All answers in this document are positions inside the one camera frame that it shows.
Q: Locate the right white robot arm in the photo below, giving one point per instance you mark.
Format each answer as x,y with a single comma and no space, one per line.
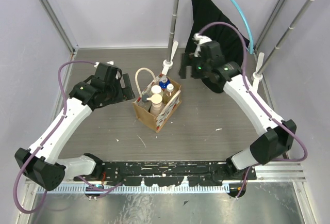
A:
275,134

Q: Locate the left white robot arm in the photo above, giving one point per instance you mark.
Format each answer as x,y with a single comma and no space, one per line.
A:
41,163

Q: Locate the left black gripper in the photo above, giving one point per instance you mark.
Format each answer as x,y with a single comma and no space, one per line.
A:
123,87

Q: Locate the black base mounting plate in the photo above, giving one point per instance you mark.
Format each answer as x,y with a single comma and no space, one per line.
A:
165,173

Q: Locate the orange bottle blue cap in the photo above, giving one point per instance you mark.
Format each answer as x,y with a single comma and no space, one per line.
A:
163,82

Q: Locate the beige pump dispenser bottle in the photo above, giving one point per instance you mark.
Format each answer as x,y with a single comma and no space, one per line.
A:
157,104

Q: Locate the clear amber liquid bottle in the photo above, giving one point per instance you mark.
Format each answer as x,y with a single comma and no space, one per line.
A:
168,93

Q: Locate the black hanging cloth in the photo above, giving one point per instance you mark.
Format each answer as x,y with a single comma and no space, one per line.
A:
211,24

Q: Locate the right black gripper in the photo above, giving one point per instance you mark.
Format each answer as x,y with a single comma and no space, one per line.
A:
188,59

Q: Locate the cream round cap bottle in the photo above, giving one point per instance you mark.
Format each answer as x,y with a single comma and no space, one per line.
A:
156,89

